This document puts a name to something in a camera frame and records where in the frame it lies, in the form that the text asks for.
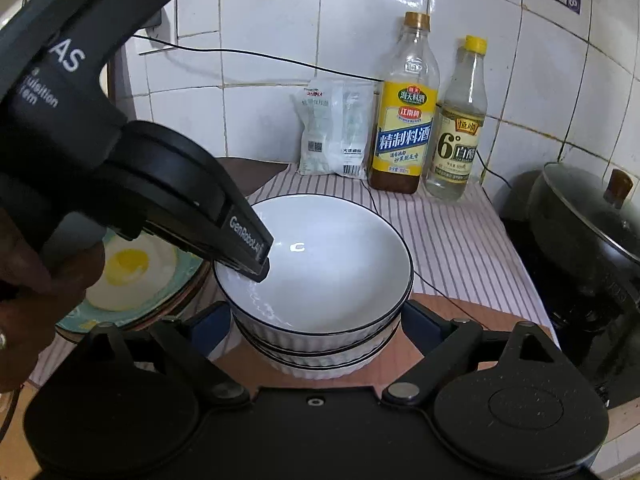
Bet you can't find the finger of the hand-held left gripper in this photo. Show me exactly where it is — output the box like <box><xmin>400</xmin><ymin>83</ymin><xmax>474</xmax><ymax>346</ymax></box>
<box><xmin>144</xmin><ymin>194</ymin><xmax>275</xmax><ymax>283</ymax></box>

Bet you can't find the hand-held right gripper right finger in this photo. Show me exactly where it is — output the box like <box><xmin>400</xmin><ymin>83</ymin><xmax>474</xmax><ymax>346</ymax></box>
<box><xmin>382</xmin><ymin>300</ymin><xmax>558</xmax><ymax>404</ymax></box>

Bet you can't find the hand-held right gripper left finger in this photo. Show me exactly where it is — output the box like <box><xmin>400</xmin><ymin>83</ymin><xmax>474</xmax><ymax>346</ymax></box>
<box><xmin>75</xmin><ymin>302</ymin><xmax>251</xmax><ymax>408</ymax></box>

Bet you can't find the white ribbed bowl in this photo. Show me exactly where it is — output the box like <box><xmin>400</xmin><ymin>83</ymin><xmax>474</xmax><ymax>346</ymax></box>
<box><xmin>256</xmin><ymin>347</ymin><xmax>384</xmax><ymax>377</ymax></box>
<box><xmin>234</xmin><ymin>316</ymin><xmax>404</xmax><ymax>362</ymax></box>
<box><xmin>214</xmin><ymin>194</ymin><xmax>414</xmax><ymax>347</ymax></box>

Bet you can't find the blue fried egg plate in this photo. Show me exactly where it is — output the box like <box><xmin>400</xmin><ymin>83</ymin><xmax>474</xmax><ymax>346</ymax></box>
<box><xmin>55</xmin><ymin>226</ymin><xmax>207</xmax><ymax>342</ymax></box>

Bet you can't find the person's left hand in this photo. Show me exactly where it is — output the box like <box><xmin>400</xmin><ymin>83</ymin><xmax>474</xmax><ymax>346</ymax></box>
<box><xmin>0</xmin><ymin>207</ymin><xmax>108</xmax><ymax>394</ymax></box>

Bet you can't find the striped printed tablecloth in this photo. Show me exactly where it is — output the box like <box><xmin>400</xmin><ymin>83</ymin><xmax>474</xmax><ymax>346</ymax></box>
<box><xmin>30</xmin><ymin>157</ymin><xmax>557</xmax><ymax>397</ymax></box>

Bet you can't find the white powder packet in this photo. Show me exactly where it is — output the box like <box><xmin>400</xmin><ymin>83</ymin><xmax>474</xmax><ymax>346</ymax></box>
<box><xmin>299</xmin><ymin>79</ymin><xmax>376</xmax><ymax>179</ymax></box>

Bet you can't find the black cooking pot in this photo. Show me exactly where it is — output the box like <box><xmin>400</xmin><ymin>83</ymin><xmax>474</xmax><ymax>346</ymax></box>
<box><xmin>500</xmin><ymin>160</ymin><xmax>640</xmax><ymax>403</ymax></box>

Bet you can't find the clear vinegar bottle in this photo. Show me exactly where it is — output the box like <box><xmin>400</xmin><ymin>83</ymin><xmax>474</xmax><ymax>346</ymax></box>
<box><xmin>425</xmin><ymin>35</ymin><xmax>489</xmax><ymax>201</ymax></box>

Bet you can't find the yellow label cooking wine bottle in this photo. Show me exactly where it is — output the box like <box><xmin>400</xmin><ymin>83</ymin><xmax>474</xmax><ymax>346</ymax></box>
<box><xmin>367</xmin><ymin>11</ymin><xmax>441</xmax><ymax>195</ymax></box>

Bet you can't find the glass pot lid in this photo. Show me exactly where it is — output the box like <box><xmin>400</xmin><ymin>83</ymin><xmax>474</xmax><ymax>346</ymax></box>
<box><xmin>542</xmin><ymin>161</ymin><xmax>640</xmax><ymax>274</ymax></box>

